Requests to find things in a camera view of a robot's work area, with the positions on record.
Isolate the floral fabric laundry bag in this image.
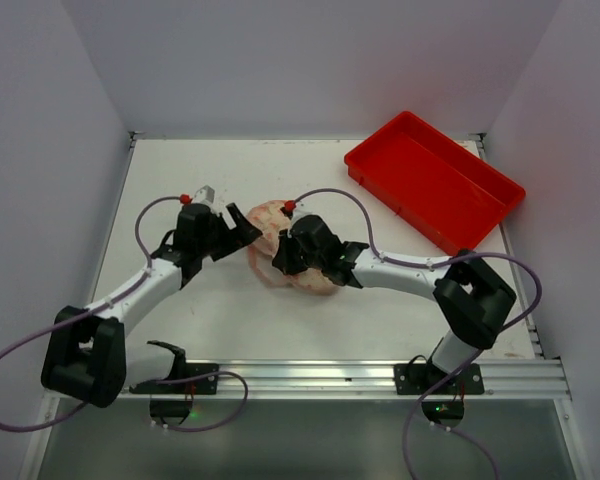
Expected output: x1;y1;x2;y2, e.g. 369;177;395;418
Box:
247;200;291;257

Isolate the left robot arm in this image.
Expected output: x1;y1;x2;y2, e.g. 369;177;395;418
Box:
41;203;262;408

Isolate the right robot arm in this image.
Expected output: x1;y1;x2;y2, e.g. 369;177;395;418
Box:
272;214;517;385

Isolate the red plastic tray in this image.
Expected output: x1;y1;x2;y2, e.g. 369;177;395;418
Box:
344;111;526;255

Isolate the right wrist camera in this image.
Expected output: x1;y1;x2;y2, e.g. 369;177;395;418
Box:
291;208;311;224

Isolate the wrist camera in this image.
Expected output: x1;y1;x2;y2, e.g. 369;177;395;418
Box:
291;208;311;224
193;185;215;205

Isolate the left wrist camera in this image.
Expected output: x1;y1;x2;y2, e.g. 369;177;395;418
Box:
193;185;215;205

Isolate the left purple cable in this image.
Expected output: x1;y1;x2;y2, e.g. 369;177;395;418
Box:
0;192;249;432

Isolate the purple cable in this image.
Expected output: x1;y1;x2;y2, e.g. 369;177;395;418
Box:
283;188;544;480
0;192;249;432

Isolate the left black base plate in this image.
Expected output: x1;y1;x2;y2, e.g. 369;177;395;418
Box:
129;362;219;395

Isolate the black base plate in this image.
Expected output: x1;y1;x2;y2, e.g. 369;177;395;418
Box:
393;355;485;396
129;362;219;395

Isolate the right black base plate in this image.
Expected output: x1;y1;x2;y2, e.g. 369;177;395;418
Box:
393;355;485;396

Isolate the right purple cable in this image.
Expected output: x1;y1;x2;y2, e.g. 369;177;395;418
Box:
283;188;544;480

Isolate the aluminium front rail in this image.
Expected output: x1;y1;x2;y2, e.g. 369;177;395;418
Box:
47;357;569;401

